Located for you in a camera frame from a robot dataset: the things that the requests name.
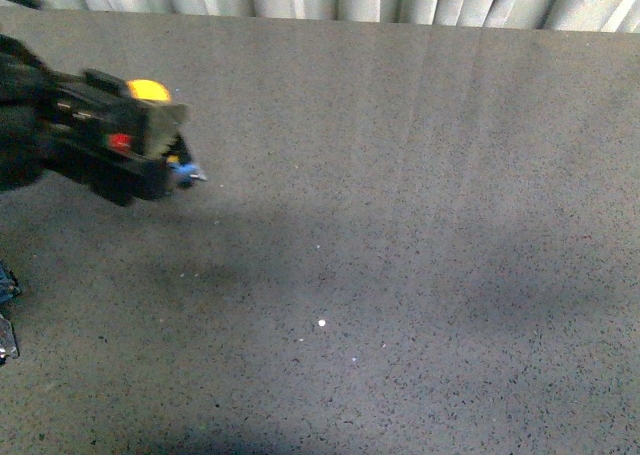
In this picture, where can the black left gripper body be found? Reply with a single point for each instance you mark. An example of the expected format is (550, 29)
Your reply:
(94, 137)

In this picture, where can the yellow push button switch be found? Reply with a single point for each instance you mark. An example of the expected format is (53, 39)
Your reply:
(162, 137)

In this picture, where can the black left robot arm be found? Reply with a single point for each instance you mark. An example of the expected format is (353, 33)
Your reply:
(25, 84)

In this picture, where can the blue circuit board piece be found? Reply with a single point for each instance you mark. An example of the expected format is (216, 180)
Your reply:
(9, 284)

